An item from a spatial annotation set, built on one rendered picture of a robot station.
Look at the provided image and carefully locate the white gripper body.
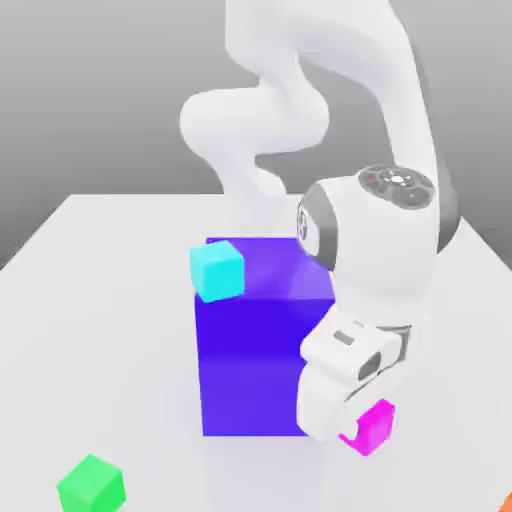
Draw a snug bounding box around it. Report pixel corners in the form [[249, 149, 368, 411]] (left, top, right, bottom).
[[296, 358, 379, 444]]

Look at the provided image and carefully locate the small magenta cube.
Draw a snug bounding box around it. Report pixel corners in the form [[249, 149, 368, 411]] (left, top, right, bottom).
[[338, 398, 396, 458]]

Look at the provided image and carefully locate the small cyan cube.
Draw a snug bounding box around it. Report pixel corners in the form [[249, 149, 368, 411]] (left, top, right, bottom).
[[189, 239, 246, 304]]

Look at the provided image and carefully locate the small green cube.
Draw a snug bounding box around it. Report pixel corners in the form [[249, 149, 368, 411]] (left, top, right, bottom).
[[56, 453, 127, 512]]

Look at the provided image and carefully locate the large blue box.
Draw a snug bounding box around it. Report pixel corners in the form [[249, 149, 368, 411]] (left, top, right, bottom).
[[194, 237, 336, 438]]

